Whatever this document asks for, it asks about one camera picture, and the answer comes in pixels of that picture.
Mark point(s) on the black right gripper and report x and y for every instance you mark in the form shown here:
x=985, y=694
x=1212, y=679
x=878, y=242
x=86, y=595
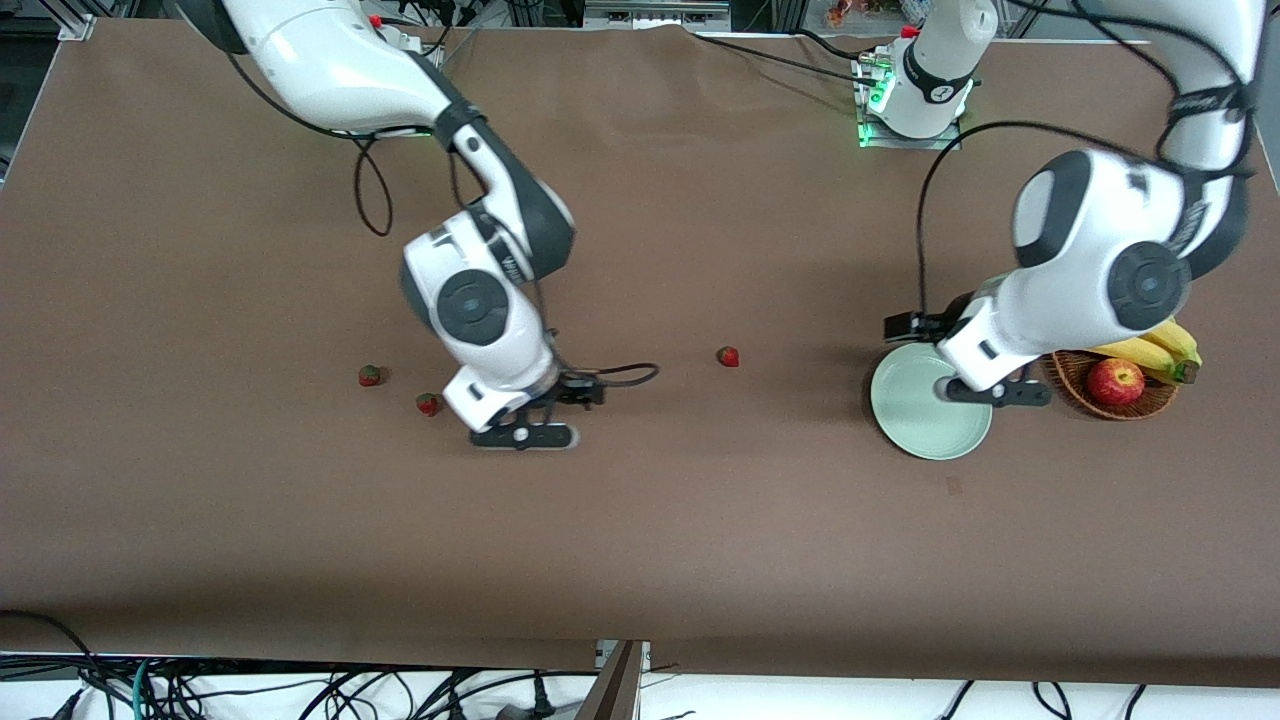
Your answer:
x=575, y=390

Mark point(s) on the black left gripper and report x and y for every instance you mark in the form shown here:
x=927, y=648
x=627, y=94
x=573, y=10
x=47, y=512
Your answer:
x=937, y=325

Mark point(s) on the red toy strawberry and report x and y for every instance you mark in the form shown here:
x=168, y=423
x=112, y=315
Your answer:
x=427, y=404
x=369, y=375
x=728, y=356

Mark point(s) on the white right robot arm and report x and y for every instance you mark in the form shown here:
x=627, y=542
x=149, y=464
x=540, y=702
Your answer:
x=330, y=60

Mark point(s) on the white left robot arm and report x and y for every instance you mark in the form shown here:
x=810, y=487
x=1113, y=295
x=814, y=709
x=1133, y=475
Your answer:
x=1090, y=230

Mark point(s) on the pale green round plate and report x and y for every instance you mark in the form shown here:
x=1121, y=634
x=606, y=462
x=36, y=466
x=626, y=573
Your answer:
x=920, y=420

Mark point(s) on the brown wicker basket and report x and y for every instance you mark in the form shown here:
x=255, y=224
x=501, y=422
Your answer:
x=1070, y=380

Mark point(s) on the matte table cover sheet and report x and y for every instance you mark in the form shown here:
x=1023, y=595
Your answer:
x=700, y=550

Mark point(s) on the red apple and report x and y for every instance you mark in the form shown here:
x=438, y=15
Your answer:
x=1115, y=382

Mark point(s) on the yellow banana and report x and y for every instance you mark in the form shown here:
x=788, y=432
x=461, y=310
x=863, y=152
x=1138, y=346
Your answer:
x=1180, y=340
x=1140, y=352

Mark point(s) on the grey metal device box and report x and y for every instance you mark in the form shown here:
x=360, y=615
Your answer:
x=655, y=15

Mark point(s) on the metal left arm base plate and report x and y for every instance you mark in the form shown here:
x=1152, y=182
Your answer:
x=945, y=143

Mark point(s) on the grey metal frame beam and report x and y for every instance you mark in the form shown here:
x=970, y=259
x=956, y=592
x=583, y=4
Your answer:
x=615, y=690

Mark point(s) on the silver aluminium frame profile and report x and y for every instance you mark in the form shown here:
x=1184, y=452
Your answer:
x=75, y=25

